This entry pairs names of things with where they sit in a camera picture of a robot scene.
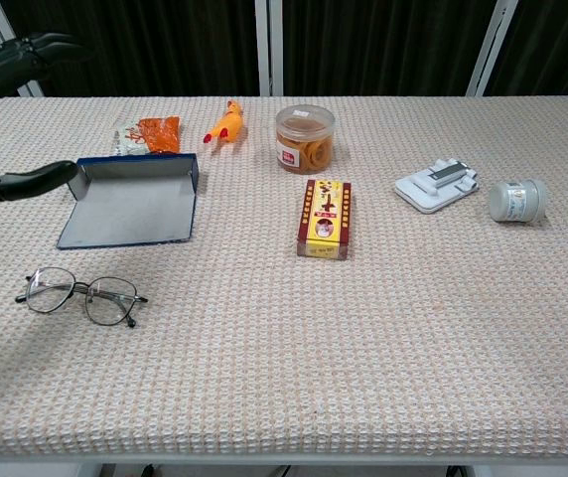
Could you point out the yellow rubber chicken toy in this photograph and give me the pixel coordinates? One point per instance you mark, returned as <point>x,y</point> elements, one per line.
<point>229,124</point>

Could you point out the white folding phone stand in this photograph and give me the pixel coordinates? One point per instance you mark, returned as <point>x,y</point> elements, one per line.
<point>428,191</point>

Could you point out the beige woven tablecloth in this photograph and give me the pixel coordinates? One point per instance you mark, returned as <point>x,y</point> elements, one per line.
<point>314,348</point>

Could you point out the small white round jar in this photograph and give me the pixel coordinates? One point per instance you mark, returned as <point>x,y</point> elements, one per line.
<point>517,201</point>

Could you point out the orange white snack packet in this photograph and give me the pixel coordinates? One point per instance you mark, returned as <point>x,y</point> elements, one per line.
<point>160,134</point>

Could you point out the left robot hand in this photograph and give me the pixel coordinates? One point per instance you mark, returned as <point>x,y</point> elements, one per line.
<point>26,181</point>

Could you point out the black curtain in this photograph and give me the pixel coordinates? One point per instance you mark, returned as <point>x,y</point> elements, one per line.
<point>165,45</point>

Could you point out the yellow red small carton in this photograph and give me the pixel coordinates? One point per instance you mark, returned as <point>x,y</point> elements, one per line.
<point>324,218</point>

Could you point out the wire-rimmed eyeglasses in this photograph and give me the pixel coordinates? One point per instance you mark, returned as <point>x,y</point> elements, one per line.
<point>48,290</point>

